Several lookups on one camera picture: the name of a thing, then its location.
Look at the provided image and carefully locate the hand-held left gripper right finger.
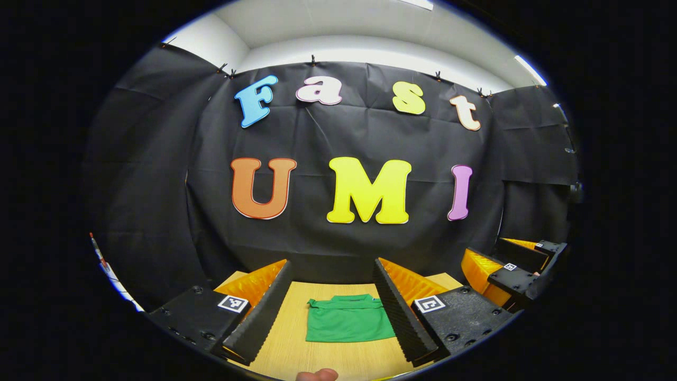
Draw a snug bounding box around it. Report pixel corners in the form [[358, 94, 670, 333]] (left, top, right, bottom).
[[373, 258, 522, 367]]

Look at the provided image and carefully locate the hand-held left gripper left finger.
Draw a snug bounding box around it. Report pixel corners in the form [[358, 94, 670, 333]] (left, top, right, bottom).
[[148, 259, 293, 366]]

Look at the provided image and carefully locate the green T-shirt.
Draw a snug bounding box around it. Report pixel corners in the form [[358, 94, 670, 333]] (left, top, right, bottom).
[[305, 294, 397, 343]]

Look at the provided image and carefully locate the white printed board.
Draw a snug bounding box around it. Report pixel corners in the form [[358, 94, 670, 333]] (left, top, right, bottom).
[[89, 232, 144, 313]]

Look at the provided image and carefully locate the black backdrop cloth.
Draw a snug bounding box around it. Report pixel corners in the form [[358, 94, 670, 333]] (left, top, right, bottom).
[[85, 42, 580, 313]]

